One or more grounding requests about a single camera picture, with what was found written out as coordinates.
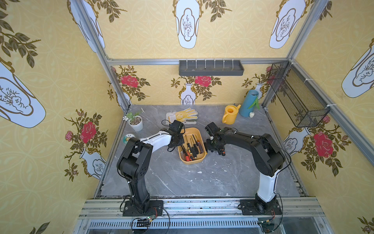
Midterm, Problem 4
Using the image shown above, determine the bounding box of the grey wall shelf rack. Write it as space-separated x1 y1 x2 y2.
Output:
178 59 244 77

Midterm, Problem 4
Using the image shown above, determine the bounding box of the yellow plastic storage box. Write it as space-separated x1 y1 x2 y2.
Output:
177 127 207 165

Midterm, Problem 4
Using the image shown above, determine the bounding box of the black wire mesh basket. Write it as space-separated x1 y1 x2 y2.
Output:
267 61 330 128

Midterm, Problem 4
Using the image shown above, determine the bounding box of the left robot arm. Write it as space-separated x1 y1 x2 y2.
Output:
117 121 185 216

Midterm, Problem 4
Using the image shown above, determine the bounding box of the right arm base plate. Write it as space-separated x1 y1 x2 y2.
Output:
237 199 283 215

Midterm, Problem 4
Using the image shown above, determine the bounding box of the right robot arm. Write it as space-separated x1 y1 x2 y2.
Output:
205 122 285 206

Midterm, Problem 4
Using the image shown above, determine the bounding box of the white potted succulent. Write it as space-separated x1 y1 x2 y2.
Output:
123 112 143 132

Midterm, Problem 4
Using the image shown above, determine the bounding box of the yellow white work glove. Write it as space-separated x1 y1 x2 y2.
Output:
166 108 198 125

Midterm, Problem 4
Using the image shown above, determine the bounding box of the yellow watering can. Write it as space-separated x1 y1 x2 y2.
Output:
222 104 241 125

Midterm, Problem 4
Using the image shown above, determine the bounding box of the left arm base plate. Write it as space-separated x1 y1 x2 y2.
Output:
120 200 164 217

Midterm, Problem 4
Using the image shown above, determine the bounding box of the green tape roll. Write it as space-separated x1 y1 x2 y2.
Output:
122 134 135 144

